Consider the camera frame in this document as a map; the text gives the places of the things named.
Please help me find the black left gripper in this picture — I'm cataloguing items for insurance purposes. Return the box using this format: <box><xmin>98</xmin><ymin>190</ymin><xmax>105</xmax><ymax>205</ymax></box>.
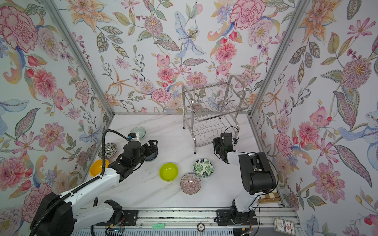
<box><xmin>131</xmin><ymin>140</ymin><xmax>159</xmax><ymax>169</ymax></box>

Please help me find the green leaf pattern bowl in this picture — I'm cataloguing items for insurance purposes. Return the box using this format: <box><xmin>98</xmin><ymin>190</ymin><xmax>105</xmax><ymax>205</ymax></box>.
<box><xmin>193</xmin><ymin>159</ymin><xmax>214</xmax><ymax>178</ymax></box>

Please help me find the lime green plastic bowl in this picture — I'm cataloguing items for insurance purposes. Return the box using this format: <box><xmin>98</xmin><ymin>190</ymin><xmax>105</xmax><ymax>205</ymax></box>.
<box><xmin>159</xmin><ymin>163</ymin><xmax>179</xmax><ymax>182</ymax></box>

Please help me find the silver wire dish rack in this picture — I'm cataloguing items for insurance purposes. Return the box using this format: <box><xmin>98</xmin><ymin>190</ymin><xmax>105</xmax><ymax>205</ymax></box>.
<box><xmin>182</xmin><ymin>75</ymin><xmax>248</xmax><ymax>153</ymax></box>

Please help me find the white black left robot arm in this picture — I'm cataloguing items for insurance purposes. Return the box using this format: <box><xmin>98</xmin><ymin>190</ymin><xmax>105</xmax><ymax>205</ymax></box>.
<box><xmin>30</xmin><ymin>140</ymin><xmax>158</xmax><ymax>236</ymax></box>

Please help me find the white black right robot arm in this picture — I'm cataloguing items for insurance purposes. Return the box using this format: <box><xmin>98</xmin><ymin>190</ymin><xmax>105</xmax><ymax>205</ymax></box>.
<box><xmin>213</xmin><ymin>133</ymin><xmax>278</xmax><ymax>220</ymax></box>

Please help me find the dark blue floral bowl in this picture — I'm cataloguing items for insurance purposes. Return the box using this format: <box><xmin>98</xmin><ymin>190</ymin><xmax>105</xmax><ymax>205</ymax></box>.
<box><xmin>144</xmin><ymin>149</ymin><xmax>158</xmax><ymax>162</ymax></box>

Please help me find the pale green celadon bowl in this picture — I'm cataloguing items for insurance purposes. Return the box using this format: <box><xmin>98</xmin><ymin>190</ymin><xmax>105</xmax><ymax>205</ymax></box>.
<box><xmin>130</xmin><ymin>127</ymin><xmax>146</xmax><ymax>140</ymax></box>

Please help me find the black white patterned bowl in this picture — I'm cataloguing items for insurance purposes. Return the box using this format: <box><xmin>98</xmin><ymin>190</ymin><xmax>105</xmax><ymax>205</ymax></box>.
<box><xmin>104</xmin><ymin>143</ymin><xmax>118</xmax><ymax>159</ymax></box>

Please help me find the pink striped bowl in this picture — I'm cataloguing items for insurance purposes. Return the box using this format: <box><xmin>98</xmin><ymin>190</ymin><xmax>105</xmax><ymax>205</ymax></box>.
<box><xmin>180</xmin><ymin>173</ymin><xmax>201</xmax><ymax>195</ymax></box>

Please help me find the yellow plastic bowl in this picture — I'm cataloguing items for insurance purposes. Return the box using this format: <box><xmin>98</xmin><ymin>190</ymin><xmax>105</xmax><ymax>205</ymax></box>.
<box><xmin>90</xmin><ymin>160</ymin><xmax>103</xmax><ymax>177</ymax></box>

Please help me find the wooden checkerboard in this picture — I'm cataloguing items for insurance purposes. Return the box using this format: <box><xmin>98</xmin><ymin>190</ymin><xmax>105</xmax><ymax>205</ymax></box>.
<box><xmin>258</xmin><ymin>191</ymin><xmax>281</xmax><ymax>204</ymax></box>

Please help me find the green connector block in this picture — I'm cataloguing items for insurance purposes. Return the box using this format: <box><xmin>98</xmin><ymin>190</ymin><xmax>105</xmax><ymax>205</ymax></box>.
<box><xmin>152</xmin><ymin>223</ymin><xmax>165</xmax><ymax>230</ymax></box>

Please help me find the printed label card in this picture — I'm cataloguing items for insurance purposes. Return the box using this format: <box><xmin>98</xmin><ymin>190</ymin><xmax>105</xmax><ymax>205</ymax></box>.
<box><xmin>273</xmin><ymin>217</ymin><xmax>296</xmax><ymax>236</ymax></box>

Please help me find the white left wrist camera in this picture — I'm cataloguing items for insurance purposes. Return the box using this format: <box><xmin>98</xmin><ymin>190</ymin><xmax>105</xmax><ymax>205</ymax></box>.
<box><xmin>127</xmin><ymin>132</ymin><xmax>140</xmax><ymax>142</ymax></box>

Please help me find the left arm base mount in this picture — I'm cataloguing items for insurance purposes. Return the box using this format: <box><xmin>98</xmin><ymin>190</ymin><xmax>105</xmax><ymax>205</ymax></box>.
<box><xmin>96</xmin><ymin>209</ymin><xmax>139</xmax><ymax>227</ymax></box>

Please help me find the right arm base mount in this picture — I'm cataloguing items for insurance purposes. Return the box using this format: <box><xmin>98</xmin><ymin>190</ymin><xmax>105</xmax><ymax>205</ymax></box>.
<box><xmin>214</xmin><ymin>209</ymin><xmax>258</xmax><ymax>226</ymax></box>

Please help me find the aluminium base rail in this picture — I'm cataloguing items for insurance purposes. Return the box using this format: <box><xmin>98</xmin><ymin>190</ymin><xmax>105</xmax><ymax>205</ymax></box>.
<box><xmin>58</xmin><ymin>207</ymin><xmax>302</xmax><ymax>229</ymax></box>

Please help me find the black corrugated left cable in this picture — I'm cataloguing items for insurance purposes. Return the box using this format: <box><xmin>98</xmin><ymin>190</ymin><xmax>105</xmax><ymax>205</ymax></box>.
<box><xmin>29</xmin><ymin>129</ymin><xmax>131</xmax><ymax>236</ymax></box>

